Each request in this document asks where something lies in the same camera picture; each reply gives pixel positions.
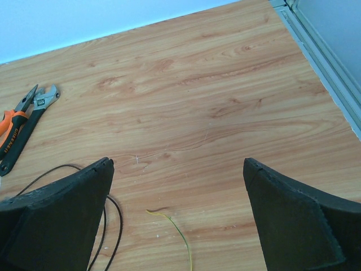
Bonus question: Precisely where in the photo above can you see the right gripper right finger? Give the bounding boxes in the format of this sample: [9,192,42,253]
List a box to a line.
[243,158,360,270]

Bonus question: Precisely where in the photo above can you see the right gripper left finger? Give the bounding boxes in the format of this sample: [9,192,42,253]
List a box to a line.
[1,157,114,270]

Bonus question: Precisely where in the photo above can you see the black wire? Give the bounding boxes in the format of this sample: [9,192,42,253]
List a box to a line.
[12,164,124,271]

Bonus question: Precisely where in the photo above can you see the thin yellow wire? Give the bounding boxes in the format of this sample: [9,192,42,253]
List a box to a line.
[145,208,193,271]

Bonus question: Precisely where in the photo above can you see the small orange black pliers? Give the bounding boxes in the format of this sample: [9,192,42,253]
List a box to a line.
[1,84,38,160]

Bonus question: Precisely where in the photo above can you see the adjustable wrench black handle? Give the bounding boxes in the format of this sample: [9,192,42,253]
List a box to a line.
[1,84,60,177]

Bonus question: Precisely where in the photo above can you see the aluminium frame rails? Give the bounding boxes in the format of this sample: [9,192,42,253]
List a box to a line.
[270,1,360,137]

